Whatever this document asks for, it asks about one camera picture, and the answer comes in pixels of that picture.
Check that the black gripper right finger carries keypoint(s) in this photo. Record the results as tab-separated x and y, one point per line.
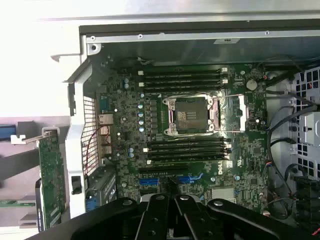
192	220

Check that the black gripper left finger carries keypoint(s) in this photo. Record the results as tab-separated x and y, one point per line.
152	220

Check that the silver chipset heatsink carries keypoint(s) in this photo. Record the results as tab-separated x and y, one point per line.
223	195

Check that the CPU socket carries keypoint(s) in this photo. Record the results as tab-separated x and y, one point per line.
191	116

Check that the green motherboard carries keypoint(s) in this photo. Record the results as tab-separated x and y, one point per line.
130	107

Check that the metal socket cover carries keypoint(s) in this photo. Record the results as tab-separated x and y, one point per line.
242	112

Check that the teal port connector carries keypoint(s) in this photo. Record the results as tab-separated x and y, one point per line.
104	105

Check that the grey plastic parts rack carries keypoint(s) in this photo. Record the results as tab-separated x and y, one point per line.
22	190

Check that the green RAM stick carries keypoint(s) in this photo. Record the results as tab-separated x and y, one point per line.
15	203

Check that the round coin battery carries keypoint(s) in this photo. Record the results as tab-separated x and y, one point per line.
251	84

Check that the perforated metal drive cage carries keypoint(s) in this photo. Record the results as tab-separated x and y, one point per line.
310	120

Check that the open black PC case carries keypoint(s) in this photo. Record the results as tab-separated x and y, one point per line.
200	52

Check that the hard disk with blue rails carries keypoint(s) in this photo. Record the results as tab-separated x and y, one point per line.
6	135

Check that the black plastic duct box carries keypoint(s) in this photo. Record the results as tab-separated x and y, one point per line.
307	197

